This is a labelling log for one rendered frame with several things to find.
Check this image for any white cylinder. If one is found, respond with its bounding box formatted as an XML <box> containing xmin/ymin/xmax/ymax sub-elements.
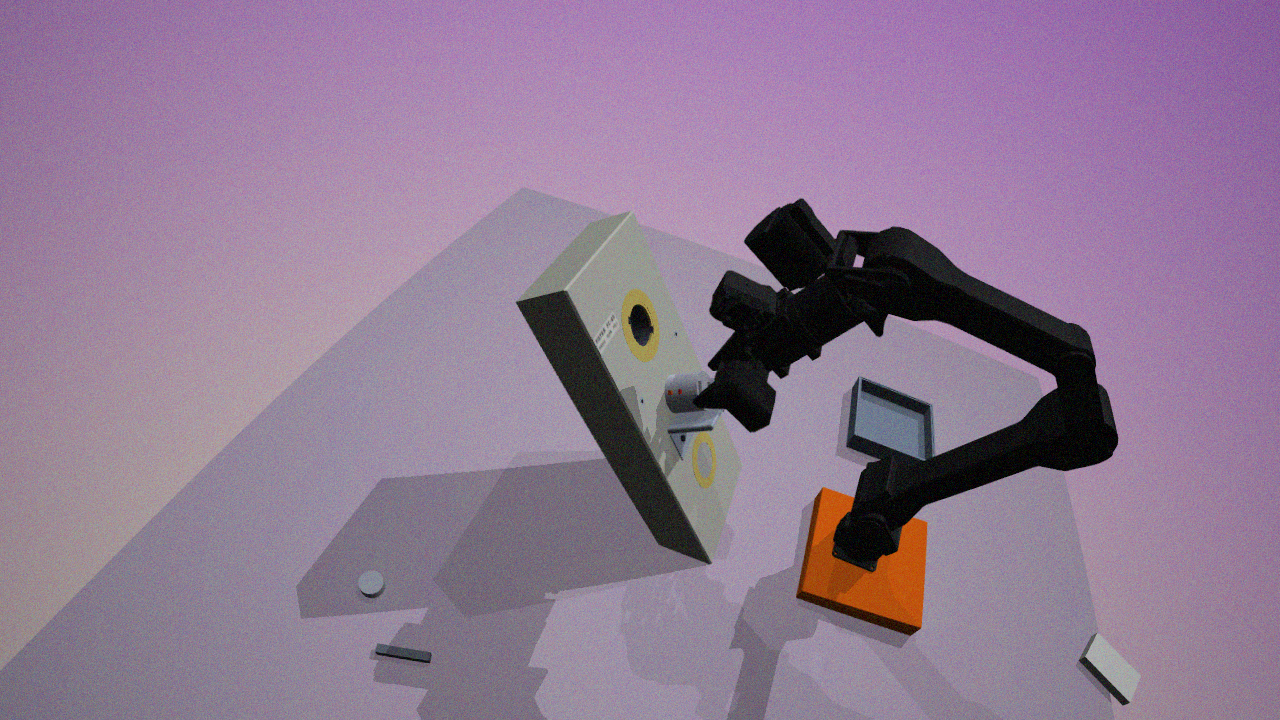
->
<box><xmin>666</xmin><ymin>372</ymin><xmax>712</xmax><ymax>414</ymax></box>

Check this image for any grey service panel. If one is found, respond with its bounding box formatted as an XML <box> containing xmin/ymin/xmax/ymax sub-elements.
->
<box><xmin>515</xmin><ymin>210</ymin><xmax>742</xmax><ymax>564</ymax></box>

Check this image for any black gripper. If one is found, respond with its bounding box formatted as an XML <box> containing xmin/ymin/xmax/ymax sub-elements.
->
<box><xmin>692</xmin><ymin>291</ymin><xmax>827</xmax><ymax>433</ymax></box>

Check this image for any grey cylinder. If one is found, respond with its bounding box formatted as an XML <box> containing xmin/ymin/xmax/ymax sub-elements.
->
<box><xmin>358</xmin><ymin>570</ymin><xmax>387</xmax><ymax>598</ymax></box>

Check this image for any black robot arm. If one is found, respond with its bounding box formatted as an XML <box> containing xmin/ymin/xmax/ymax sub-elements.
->
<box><xmin>709</xmin><ymin>199</ymin><xmax>1117</xmax><ymax>571</ymax></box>

